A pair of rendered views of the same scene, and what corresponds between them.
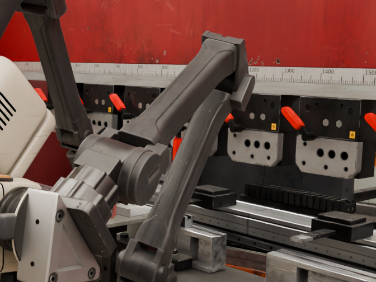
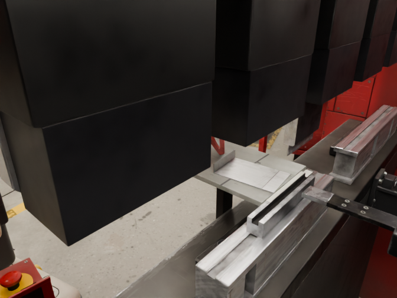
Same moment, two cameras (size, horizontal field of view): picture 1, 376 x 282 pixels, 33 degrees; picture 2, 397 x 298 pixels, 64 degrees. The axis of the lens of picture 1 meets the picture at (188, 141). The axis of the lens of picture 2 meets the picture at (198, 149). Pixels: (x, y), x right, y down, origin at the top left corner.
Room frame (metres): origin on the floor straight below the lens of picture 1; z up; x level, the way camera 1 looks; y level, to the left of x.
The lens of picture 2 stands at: (1.54, -0.42, 1.31)
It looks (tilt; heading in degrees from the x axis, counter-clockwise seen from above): 25 degrees down; 86
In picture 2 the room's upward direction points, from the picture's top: straight up
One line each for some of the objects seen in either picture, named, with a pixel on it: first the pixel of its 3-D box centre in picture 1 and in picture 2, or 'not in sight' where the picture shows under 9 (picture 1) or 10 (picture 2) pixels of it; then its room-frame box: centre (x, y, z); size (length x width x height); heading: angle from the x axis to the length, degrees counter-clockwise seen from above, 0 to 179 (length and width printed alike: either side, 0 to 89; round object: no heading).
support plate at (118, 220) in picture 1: (113, 215); (230, 164); (1.65, 0.19, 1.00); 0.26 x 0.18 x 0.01; 135
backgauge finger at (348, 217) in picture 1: (326, 228); not in sight; (1.53, -0.35, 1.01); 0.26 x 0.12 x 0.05; 135
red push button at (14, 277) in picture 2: not in sight; (12, 282); (1.19, 0.08, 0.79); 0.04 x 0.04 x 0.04
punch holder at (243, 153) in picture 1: (263, 128); (108, 86); (1.49, -0.18, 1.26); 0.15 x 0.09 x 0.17; 45
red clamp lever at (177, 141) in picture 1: (179, 143); not in sight; (1.60, 0.02, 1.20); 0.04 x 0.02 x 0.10; 135
